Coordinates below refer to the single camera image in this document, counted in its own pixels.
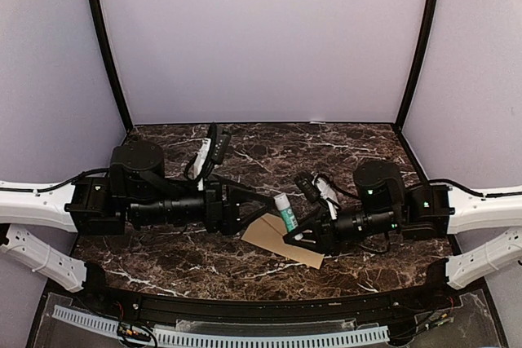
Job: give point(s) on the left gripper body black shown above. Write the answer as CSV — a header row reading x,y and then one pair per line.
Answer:
x,y
214,218

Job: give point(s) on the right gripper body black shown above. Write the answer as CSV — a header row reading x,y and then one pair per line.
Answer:
x,y
331,240

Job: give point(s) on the green white glue stick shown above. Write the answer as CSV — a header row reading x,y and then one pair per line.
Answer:
x,y
286,212

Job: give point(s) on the brown paper envelope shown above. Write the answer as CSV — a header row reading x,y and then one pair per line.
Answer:
x,y
267,233

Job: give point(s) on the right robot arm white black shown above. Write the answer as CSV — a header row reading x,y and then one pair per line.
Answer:
x,y
432,209

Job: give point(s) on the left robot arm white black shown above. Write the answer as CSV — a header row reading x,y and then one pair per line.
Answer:
x,y
132,190

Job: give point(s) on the white slotted cable duct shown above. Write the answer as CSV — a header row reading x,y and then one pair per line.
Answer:
x,y
198,334

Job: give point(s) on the black front table rail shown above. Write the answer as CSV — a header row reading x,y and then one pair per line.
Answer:
x,y
159,309

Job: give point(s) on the black frame post left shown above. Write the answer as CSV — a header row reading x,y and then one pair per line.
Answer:
x,y
101,33

